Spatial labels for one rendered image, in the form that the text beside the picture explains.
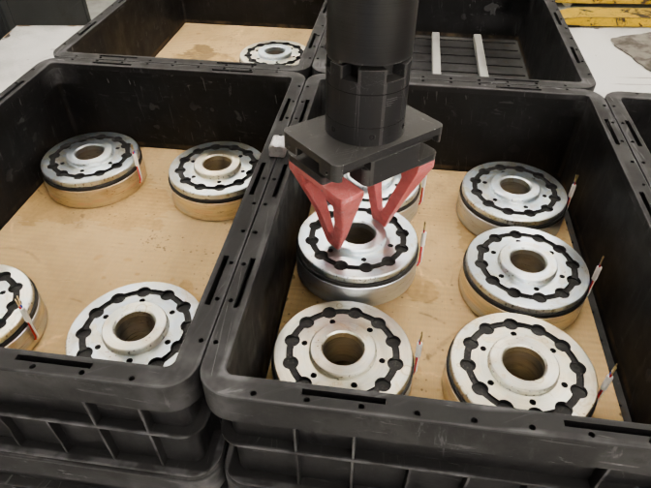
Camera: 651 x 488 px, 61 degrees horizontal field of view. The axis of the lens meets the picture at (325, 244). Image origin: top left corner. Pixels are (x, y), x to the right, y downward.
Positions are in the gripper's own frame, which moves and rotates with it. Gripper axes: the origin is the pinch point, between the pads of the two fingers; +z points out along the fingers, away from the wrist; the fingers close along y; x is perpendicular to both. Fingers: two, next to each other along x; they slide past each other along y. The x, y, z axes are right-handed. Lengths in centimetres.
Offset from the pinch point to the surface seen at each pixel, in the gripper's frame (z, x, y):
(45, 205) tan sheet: 6.2, -28.1, 18.9
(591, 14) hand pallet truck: 68, -138, -290
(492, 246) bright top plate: 2.8, 6.5, -10.2
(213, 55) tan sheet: 5, -51, -14
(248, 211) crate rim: -3.6, -2.7, 8.6
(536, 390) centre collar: 2.9, 18.1, -0.7
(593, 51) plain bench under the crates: 15, -32, -94
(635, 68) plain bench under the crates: 15, -22, -94
